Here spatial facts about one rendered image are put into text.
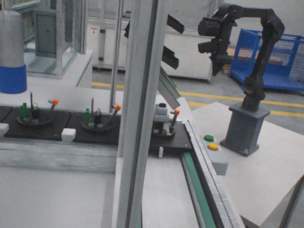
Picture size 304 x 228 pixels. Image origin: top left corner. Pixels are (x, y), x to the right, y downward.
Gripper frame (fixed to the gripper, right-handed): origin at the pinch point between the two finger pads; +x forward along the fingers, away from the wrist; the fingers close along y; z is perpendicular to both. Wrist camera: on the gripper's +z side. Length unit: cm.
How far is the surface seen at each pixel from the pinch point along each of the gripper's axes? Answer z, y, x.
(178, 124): 10.4, -3.3, 28.4
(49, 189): 58, 33, 39
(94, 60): 86, -398, 107
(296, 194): -70, -17, 73
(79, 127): 52, 7, 28
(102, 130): 43, 12, 27
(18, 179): 69, 29, 39
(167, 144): 17.5, 15.5, 28.4
